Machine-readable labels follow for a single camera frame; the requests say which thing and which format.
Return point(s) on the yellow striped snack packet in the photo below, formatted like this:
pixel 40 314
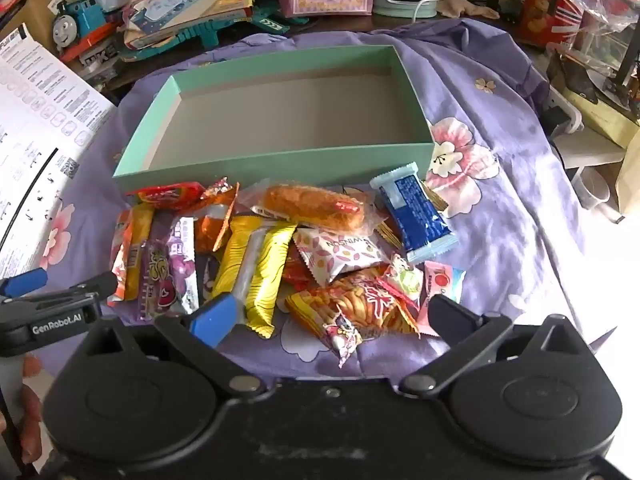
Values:
pixel 267 280
pixel 235 255

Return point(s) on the shiny red snack packet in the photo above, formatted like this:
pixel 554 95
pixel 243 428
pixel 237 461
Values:
pixel 296 270

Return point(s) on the blue wafer packet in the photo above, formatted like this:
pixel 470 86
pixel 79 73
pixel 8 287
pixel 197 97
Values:
pixel 415 215

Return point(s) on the silver purple candy packet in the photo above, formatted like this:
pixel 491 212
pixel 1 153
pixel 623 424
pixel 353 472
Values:
pixel 184 245

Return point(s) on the orange yellow snack packet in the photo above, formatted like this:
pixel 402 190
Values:
pixel 132 250

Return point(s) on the person's left hand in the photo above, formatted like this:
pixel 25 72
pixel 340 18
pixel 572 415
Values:
pixel 32 410

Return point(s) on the teal plastic toy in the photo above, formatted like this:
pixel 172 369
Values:
pixel 210 35

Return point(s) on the teal cardboard box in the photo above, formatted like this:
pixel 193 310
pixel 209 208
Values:
pixel 280 167

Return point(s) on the clear sausage bread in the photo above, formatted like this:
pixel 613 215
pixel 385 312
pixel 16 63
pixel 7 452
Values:
pixel 315 205

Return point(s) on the purple floral blanket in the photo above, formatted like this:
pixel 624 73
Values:
pixel 500 220

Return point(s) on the white pink leaf packet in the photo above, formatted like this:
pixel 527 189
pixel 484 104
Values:
pixel 340 252

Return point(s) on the white cup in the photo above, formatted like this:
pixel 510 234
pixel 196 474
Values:
pixel 595 192

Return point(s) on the red yellow fries packet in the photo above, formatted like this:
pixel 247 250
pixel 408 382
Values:
pixel 350 310

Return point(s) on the white printed paper sheet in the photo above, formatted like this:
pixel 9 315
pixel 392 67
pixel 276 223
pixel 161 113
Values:
pixel 40 110

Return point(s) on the yellow box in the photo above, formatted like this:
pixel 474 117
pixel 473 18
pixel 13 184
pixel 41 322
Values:
pixel 605 115

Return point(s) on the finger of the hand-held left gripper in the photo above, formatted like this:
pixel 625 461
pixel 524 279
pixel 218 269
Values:
pixel 97 287
pixel 22 282

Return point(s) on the brown cardboard box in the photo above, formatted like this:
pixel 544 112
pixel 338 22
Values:
pixel 30 15

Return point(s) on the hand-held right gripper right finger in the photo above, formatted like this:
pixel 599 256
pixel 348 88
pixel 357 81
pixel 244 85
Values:
pixel 450 317

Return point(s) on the beige cloth toy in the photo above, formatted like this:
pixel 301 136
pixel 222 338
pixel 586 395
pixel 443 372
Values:
pixel 465 7

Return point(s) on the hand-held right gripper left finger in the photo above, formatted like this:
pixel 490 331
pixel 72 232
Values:
pixel 215 317

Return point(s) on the blue toy train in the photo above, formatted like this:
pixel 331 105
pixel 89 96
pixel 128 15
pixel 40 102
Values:
pixel 80 17

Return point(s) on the red cookie box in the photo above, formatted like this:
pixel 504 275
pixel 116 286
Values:
pixel 545 5

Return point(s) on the small pink green candy packet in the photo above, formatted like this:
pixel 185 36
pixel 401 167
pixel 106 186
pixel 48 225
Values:
pixel 405 277

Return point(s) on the pink snack packet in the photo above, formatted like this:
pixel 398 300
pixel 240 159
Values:
pixel 442 282

